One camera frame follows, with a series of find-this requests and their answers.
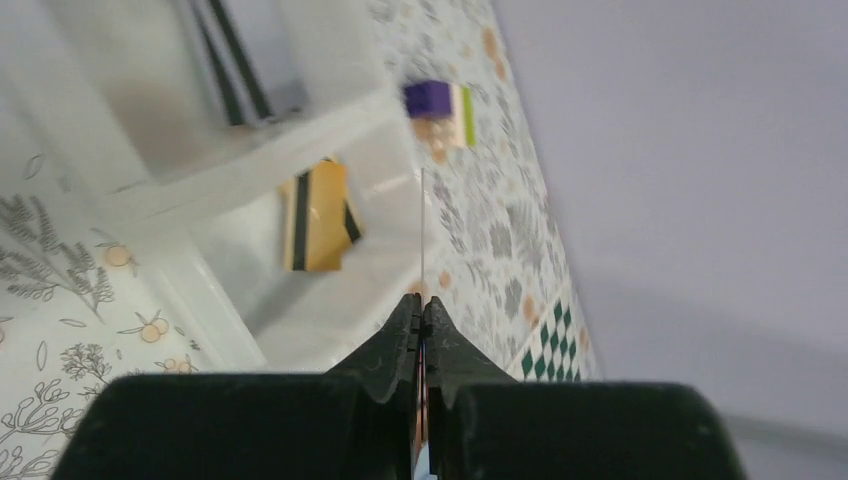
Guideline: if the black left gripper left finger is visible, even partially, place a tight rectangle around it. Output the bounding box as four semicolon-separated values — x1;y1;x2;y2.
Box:
54;294;422;479

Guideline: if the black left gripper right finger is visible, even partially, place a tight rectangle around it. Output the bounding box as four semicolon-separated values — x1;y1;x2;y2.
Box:
422;298;745;479

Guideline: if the clear plastic divided tray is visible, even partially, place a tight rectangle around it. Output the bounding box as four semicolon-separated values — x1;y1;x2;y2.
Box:
1;1;436;372

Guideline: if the gold card in tray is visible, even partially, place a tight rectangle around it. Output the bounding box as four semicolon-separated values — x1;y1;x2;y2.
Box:
279;156;365;272

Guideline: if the grey card in tray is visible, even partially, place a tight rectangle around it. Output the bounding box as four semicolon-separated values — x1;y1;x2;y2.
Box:
177;1;308;127

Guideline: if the green white chess mat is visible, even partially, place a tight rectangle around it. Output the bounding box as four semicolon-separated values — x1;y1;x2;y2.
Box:
506;281;599;383

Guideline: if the cream toy block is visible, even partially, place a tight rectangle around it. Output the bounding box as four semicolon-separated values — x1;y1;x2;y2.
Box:
417;83;467;150

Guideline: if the floral table cloth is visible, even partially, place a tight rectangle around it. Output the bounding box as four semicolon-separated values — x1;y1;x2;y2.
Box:
1;1;571;479

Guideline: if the lime green toy block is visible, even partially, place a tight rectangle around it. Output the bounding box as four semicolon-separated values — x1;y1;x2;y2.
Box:
461;86;476;147

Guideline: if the purple toy block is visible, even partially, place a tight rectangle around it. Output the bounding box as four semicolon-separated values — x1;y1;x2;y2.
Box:
403;80;453;118

